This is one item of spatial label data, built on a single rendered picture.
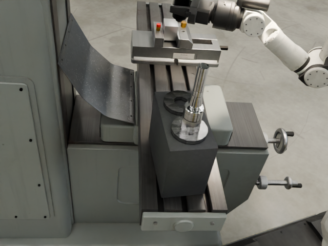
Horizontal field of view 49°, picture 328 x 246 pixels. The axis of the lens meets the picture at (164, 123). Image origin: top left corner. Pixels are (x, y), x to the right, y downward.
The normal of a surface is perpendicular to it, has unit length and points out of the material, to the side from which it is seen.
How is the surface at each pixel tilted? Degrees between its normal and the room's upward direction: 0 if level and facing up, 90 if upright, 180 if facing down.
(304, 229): 0
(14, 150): 88
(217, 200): 0
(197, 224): 90
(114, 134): 90
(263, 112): 0
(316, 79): 93
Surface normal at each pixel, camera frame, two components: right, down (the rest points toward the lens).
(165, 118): 0.11, -0.73
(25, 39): 0.07, 0.67
